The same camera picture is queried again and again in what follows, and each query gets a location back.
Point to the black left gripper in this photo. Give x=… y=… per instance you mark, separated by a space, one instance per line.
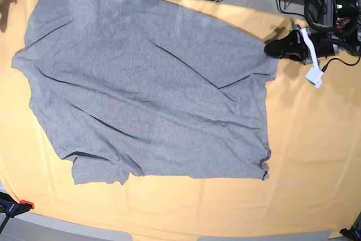
x=294 y=48

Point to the grey t-shirt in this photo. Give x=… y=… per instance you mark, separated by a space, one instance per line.
x=147 y=87

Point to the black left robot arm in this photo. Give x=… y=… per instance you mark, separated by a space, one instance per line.
x=333 y=25

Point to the black clamp bottom right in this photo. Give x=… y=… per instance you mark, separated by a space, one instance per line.
x=353 y=233

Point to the clamp with red tip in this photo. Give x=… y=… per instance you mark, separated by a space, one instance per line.
x=11 y=208

